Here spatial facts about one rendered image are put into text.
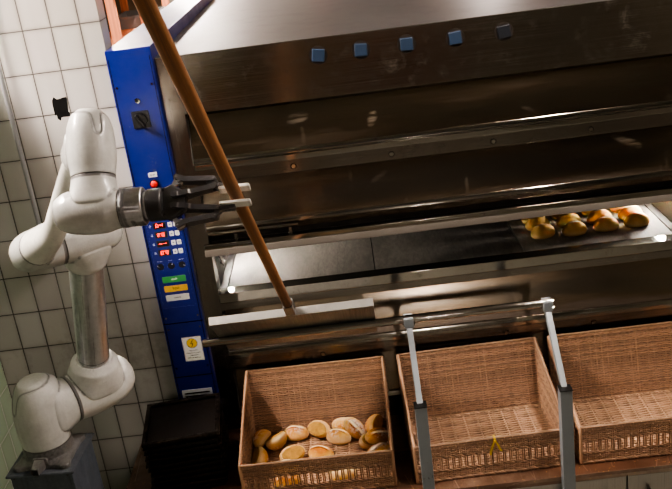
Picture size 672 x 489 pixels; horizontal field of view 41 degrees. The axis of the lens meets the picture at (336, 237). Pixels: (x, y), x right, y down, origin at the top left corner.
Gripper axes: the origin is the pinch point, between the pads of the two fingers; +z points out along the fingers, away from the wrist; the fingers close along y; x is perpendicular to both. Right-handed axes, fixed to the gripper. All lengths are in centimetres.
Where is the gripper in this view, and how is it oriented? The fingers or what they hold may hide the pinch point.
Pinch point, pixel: (235, 195)
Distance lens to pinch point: 206.4
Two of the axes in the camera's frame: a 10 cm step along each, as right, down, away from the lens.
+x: -0.7, -3.3, -9.4
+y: 0.9, 9.4, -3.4
